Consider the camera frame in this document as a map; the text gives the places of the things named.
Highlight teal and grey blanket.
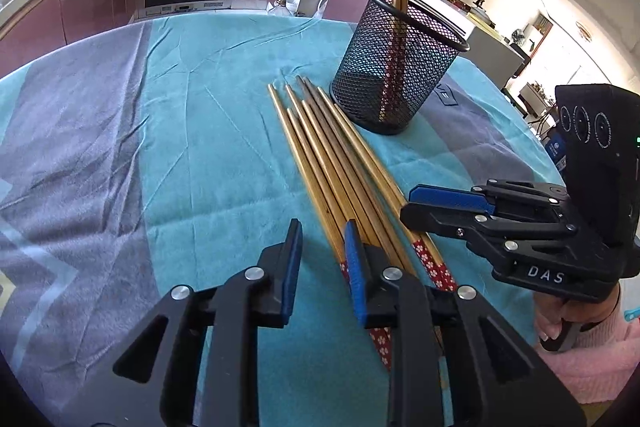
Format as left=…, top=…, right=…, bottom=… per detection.
left=0, top=9, right=571, bottom=414

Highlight person's right forearm pink sleeve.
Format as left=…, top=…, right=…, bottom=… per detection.
left=535, top=284, right=640, bottom=406

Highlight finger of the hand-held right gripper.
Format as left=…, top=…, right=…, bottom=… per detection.
left=407, top=180, right=569, bottom=214
left=400, top=202, right=569, bottom=266

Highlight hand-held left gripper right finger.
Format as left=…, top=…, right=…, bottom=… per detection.
left=344, top=219, right=586, bottom=427

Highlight bunch of wooden chopsticks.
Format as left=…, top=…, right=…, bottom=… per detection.
left=266, top=75, right=458, bottom=370

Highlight maroon kitchen cabinets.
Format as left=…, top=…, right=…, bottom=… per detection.
left=0, top=0, right=396, bottom=80

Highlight white counter unit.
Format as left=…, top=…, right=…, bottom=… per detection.
left=464, top=24, right=527, bottom=81

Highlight person's right hand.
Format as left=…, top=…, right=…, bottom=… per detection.
left=534, top=299, right=565, bottom=342

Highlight blue container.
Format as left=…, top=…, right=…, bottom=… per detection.
left=545, top=127, right=571, bottom=168

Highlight black mesh utensil cup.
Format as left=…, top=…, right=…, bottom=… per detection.
left=330, top=0, right=472, bottom=136

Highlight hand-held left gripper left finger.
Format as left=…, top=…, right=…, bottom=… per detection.
left=70, top=218, right=304, bottom=427

